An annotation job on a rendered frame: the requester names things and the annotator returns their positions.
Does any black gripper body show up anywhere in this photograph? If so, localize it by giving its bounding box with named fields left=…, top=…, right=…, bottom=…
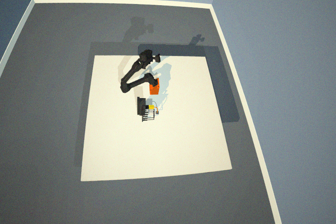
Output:
left=147, top=55, right=160, bottom=64

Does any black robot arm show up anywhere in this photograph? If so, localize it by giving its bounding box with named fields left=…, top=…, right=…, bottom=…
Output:
left=120, top=49, right=158, bottom=93

